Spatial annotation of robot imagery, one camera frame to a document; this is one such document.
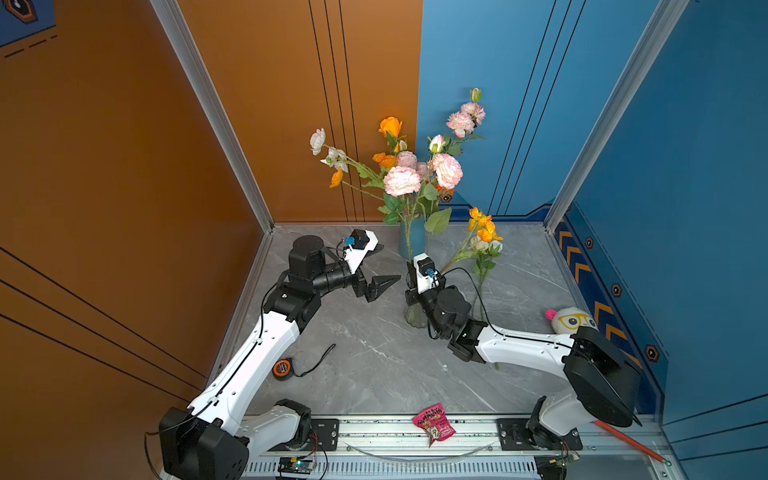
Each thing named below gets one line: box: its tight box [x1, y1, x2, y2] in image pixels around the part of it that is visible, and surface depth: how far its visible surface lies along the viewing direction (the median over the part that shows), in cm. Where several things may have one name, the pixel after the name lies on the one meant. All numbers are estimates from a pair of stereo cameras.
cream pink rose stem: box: [383, 166, 422, 259], surface depth 61 cm
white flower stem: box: [310, 128, 383, 181], surface depth 82 cm
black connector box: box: [534, 455, 567, 480], surface depth 71 cm
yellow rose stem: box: [378, 116, 407, 154], surface depth 91 cm
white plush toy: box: [545, 307, 599, 336], surface depth 88 cm
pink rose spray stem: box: [444, 87, 486, 157], surface depth 82 cm
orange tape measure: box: [272, 358, 293, 380], surface depth 83 cm
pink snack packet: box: [412, 403, 456, 441], surface depth 77 cm
